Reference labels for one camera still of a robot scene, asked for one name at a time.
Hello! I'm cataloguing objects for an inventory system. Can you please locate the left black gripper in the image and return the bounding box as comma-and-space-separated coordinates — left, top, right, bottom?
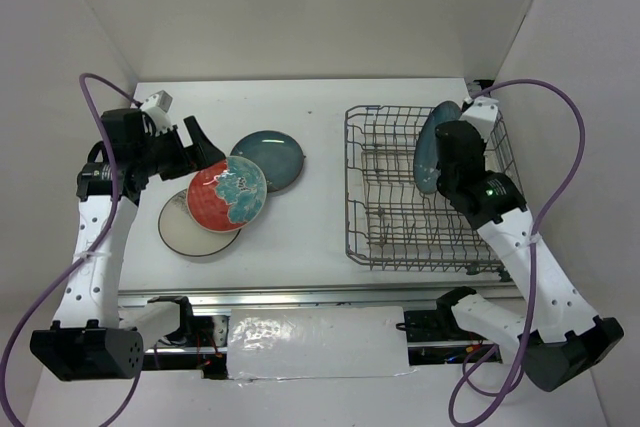
135, 115, 225, 181

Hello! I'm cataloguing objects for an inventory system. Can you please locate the dark teal plate with blossoms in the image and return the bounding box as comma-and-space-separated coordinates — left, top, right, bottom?
413, 101, 461, 195

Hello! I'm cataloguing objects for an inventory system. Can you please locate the red and teal plate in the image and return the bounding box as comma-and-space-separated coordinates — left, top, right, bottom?
186, 156, 267, 233

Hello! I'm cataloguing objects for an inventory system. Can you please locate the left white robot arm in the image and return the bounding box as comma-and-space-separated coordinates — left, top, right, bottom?
30, 108, 225, 382

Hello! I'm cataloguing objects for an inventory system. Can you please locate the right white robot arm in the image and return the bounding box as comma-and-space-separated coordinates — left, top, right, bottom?
435, 121, 624, 392

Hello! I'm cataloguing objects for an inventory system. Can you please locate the cream plate with tree drawing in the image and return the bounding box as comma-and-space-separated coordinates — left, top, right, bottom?
158, 189, 240, 257

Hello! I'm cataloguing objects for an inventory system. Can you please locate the white foil-edged panel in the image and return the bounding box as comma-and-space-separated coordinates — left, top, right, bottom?
227, 306, 412, 380

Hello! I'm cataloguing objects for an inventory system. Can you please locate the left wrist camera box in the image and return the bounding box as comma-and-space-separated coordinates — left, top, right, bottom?
135, 90, 173, 137

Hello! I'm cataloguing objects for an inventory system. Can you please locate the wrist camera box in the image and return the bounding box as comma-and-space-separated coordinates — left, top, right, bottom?
460, 96, 499, 142
135, 90, 173, 137

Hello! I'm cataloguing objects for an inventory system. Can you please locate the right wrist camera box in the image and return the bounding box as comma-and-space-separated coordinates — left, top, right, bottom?
460, 96, 499, 142

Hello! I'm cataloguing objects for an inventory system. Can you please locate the grey wire dish rack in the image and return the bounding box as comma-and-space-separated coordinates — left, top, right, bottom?
344, 105, 510, 282

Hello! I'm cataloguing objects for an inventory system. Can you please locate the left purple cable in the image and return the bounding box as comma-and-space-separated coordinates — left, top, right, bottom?
0, 72, 160, 427

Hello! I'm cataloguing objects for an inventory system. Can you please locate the aluminium rail at table edge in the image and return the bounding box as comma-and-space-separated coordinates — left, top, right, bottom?
119, 283, 457, 311

